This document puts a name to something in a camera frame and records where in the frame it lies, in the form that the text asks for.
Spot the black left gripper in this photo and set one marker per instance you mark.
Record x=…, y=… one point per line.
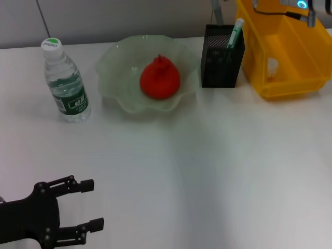
x=28, y=218

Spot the clear water bottle green label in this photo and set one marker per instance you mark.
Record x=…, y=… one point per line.
x=72, y=103

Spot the red pumpkin-shaped toy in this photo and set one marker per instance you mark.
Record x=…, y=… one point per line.
x=159, y=80

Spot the green utility knife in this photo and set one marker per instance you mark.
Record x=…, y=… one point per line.
x=234, y=33

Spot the grey marker pen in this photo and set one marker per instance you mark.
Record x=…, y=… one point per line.
x=217, y=11

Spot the green glass fruit plate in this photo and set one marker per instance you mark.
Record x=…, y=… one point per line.
x=119, y=85

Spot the black mesh pen holder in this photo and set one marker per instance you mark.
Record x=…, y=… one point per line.
x=218, y=72

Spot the yellow plastic bin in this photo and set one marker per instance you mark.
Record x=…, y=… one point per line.
x=298, y=64

